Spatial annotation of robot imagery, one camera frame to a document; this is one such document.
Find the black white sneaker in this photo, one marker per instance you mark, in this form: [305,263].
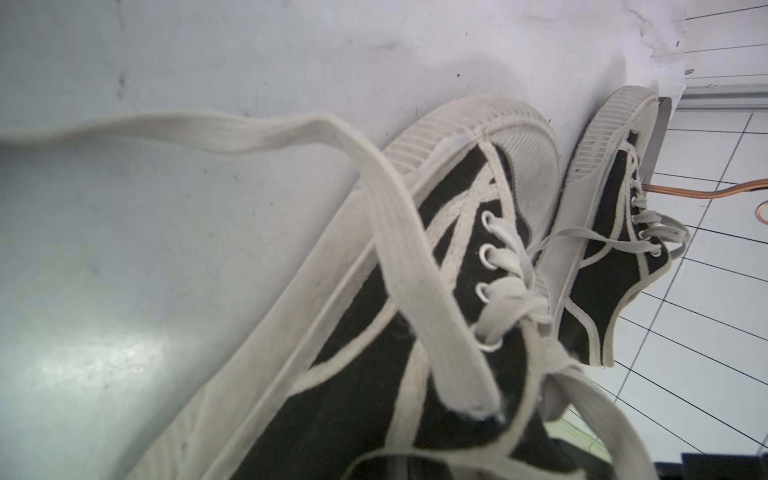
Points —
[606,245]
[413,342]

